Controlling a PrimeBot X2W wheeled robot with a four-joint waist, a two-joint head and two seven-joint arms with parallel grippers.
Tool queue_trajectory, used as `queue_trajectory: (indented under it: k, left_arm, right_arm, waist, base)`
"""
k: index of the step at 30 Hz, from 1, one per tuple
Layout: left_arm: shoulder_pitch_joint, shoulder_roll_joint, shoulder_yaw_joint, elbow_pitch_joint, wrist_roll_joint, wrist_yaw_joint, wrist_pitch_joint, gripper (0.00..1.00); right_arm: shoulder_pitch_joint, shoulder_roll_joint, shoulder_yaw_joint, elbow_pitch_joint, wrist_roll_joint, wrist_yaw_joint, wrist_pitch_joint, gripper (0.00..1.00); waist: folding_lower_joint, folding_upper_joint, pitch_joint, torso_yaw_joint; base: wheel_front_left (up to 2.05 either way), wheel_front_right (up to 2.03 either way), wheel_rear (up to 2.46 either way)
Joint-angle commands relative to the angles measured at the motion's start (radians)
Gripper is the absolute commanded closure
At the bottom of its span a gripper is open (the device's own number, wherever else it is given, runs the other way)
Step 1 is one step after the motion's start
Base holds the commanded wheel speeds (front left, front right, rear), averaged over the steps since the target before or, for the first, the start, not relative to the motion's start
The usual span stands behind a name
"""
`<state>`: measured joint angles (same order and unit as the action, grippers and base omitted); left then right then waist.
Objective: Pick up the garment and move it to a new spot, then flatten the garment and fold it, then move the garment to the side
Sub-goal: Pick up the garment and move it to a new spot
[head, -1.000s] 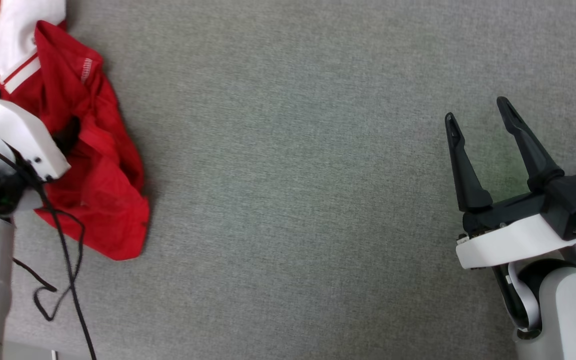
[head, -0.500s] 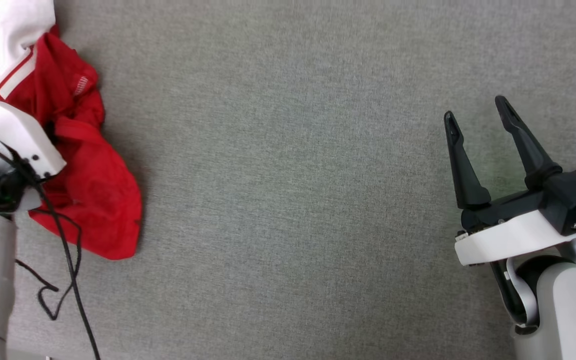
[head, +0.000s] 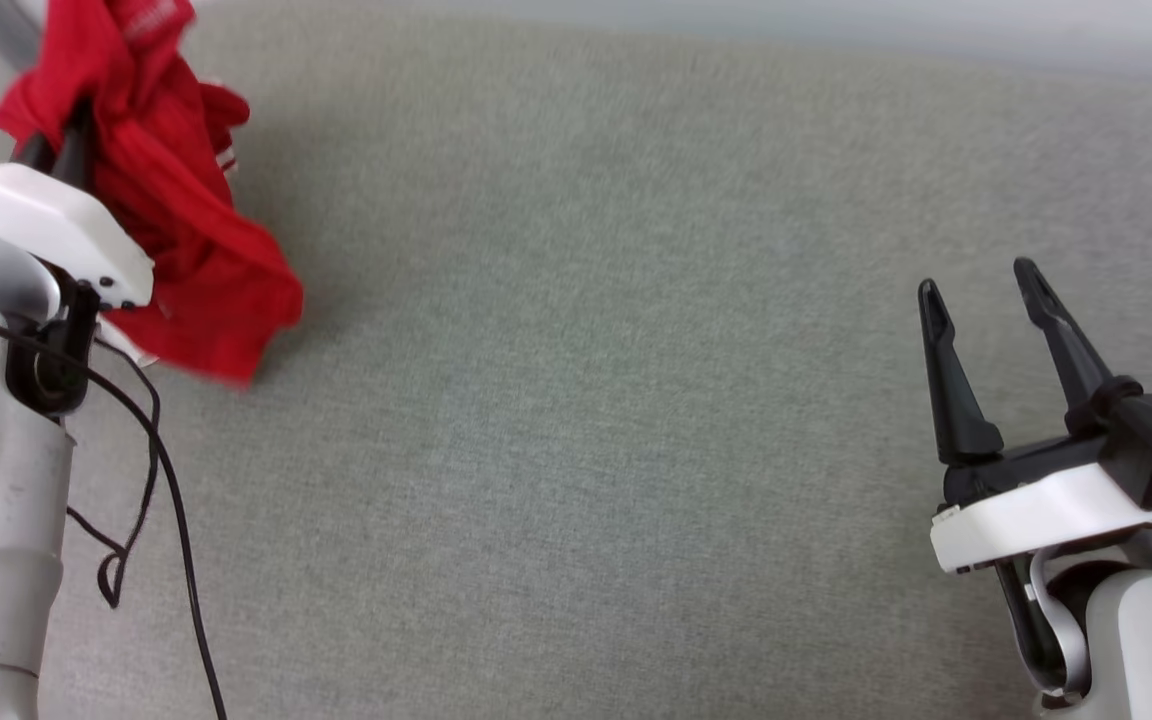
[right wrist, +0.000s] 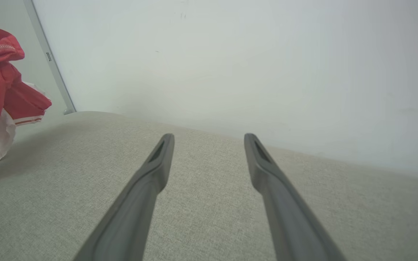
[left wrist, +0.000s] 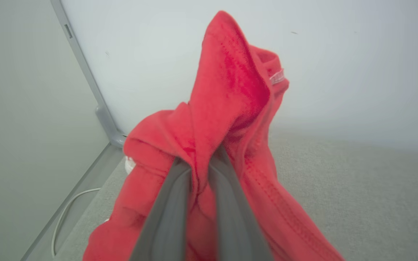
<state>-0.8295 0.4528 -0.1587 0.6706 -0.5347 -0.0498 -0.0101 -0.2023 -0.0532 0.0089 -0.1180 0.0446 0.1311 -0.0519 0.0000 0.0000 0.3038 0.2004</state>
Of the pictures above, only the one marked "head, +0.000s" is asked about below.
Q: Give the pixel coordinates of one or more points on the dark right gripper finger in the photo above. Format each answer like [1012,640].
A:
[951,390]
[1066,345]

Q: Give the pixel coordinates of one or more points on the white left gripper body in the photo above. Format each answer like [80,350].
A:
[46,220]

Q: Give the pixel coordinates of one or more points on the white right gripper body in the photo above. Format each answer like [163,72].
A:
[1036,510]

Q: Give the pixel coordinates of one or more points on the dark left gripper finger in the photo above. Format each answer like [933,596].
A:
[36,152]
[76,150]

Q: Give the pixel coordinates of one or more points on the red basketball jersey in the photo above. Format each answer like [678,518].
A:
[186,250]

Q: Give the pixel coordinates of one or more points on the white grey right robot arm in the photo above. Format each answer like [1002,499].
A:
[1136,640]

